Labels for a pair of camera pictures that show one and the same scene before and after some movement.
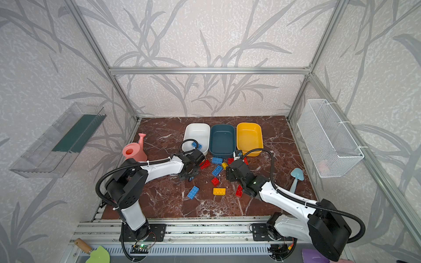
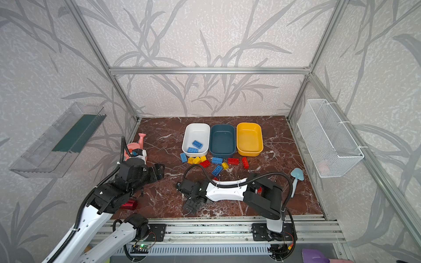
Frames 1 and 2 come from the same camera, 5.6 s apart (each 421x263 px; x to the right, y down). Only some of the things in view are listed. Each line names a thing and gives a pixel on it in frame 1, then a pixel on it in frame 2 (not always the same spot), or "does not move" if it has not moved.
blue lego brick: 194,144 does not move
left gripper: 195,170 → 160,173
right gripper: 229,175 → 187,205
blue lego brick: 217,160 does not move
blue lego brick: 216,171 does not move
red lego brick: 204,164 does not move
